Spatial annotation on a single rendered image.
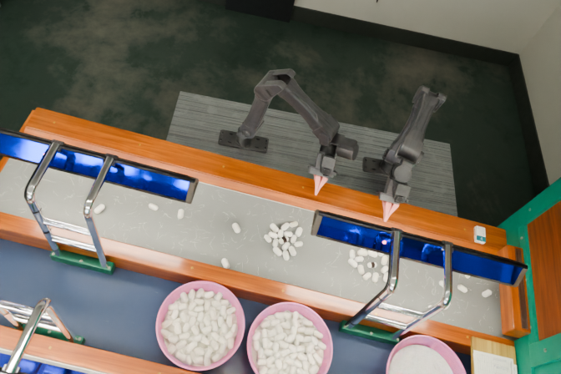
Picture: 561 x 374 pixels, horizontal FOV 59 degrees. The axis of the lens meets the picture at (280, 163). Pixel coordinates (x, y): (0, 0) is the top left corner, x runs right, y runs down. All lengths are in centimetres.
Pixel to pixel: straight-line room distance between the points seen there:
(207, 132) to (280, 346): 88
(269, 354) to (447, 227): 81
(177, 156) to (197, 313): 57
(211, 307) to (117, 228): 41
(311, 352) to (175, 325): 43
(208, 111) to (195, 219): 54
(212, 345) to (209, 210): 45
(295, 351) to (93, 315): 64
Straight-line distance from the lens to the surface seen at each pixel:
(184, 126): 203
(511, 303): 184
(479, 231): 199
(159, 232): 172
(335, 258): 176
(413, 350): 177
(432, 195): 212
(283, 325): 164
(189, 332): 162
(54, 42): 333
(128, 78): 308
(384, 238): 143
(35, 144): 150
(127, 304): 171
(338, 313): 167
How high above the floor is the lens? 230
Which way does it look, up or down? 56 degrees down
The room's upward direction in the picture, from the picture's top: 18 degrees clockwise
